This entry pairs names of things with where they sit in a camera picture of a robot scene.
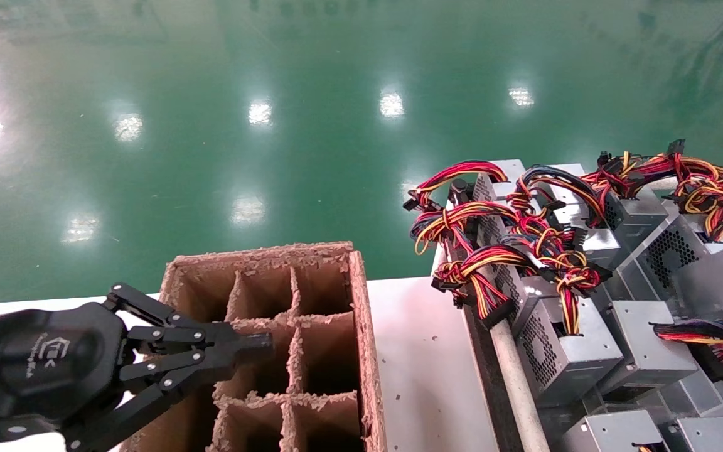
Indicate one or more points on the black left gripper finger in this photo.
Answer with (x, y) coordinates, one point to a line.
(173, 367)
(179, 333)

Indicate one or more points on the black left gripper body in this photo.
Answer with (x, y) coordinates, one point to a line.
(35, 370)

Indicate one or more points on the brown cardboard divider box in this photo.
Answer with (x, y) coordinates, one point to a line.
(371, 376)

